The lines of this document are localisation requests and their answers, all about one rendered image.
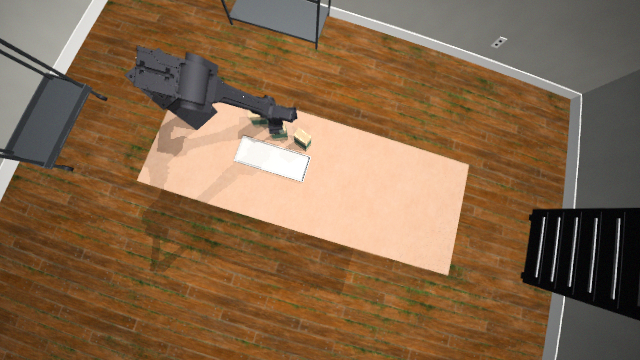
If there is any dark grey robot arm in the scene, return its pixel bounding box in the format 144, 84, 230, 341
133, 46, 298, 125

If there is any white shallow tray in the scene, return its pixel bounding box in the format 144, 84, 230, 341
234, 136, 311, 182

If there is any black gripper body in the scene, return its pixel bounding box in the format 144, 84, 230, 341
268, 119, 283, 134

